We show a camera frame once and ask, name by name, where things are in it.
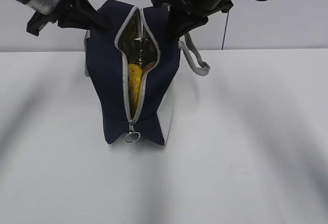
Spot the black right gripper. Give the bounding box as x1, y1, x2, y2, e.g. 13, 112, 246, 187
151, 0, 233, 41

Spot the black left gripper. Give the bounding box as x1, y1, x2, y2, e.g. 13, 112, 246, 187
15, 0, 109, 36

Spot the navy blue lunch bag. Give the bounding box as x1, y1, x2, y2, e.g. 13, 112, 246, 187
85, 0, 210, 146

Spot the yellow banana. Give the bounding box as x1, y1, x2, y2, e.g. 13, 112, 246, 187
128, 64, 142, 116

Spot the brown bread roll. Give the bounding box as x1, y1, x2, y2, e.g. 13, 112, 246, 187
142, 62, 156, 73

